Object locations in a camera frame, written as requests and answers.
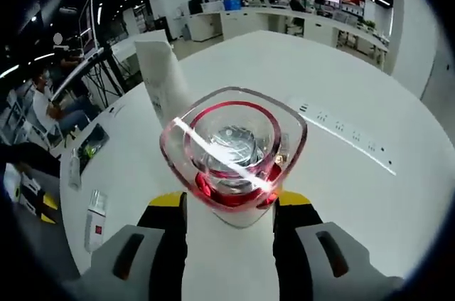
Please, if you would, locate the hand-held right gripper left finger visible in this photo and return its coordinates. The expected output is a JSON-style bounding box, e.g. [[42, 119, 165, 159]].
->
[[83, 191, 188, 301]]

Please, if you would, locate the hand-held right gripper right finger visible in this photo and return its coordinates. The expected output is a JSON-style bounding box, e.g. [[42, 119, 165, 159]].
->
[[272, 190, 405, 301]]

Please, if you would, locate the small clear skincare bottle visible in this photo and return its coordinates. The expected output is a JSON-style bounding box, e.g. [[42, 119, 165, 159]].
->
[[68, 147, 82, 190]]

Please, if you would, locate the red-collared white skincare bottle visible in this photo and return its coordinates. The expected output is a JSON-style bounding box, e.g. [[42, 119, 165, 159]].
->
[[159, 85, 309, 301]]

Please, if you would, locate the green black skincare sachet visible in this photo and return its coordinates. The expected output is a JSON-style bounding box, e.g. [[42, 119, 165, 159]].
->
[[78, 122, 109, 176]]

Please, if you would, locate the white skincare bottle clear cap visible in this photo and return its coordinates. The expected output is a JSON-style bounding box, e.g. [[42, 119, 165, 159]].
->
[[84, 189, 108, 255]]

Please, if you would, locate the white skincare tube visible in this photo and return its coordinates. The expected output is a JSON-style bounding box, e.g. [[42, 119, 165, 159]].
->
[[134, 39, 190, 130]]

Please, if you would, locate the white recessed power strip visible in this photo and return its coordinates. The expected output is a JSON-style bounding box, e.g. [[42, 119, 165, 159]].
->
[[287, 95, 398, 176]]

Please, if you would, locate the red-screen computer monitor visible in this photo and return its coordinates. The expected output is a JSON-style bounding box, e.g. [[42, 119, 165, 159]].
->
[[78, 0, 103, 59]]

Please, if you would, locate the long white counter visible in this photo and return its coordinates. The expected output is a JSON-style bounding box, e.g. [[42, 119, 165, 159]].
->
[[187, 4, 391, 68]]

